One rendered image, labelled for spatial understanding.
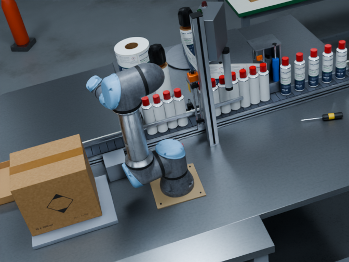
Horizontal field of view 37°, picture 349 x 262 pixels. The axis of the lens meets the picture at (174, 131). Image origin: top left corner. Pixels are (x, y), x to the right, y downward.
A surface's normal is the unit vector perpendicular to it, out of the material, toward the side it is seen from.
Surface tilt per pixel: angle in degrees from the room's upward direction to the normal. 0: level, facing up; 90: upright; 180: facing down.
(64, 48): 0
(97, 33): 0
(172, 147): 8
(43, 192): 90
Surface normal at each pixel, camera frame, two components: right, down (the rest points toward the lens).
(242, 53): -0.15, -0.77
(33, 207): 0.26, 0.57
